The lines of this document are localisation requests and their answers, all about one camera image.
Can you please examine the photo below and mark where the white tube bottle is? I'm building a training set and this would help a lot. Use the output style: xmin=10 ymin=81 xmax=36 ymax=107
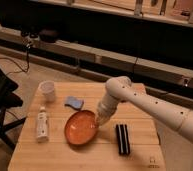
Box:
xmin=36 ymin=106 xmax=49 ymax=143

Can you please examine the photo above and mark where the blue sponge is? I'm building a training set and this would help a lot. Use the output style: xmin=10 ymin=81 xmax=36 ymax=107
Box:
xmin=64 ymin=96 xmax=84 ymax=110

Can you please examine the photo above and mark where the black office chair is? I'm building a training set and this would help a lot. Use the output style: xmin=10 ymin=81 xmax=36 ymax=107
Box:
xmin=0 ymin=69 xmax=26 ymax=150

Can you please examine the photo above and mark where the black and white striped block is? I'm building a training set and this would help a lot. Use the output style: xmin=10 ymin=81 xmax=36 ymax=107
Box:
xmin=115 ymin=124 xmax=130 ymax=155

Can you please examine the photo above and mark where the black cable on floor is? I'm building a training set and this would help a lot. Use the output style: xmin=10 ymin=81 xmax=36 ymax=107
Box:
xmin=0 ymin=39 xmax=34 ymax=76

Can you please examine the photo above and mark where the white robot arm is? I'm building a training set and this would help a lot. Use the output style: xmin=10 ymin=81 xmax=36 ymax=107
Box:
xmin=96 ymin=76 xmax=193 ymax=171

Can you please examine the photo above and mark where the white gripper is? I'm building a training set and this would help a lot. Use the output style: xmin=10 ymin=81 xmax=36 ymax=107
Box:
xmin=96 ymin=97 xmax=118 ymax=126

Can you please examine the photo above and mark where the black power adapter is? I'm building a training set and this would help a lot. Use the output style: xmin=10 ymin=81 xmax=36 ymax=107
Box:
xmin=39 ymin=29 xmax=58 ymax=43

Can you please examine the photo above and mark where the white plastic cup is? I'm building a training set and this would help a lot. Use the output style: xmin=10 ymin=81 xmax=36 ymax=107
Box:
xmin=39 ymin=81 xmax=56 ymax=102

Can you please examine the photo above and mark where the orange ceramic bowl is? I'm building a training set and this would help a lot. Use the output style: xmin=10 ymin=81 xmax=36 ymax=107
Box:
xmin=64 ymin=110 xmax=98 ymax=145

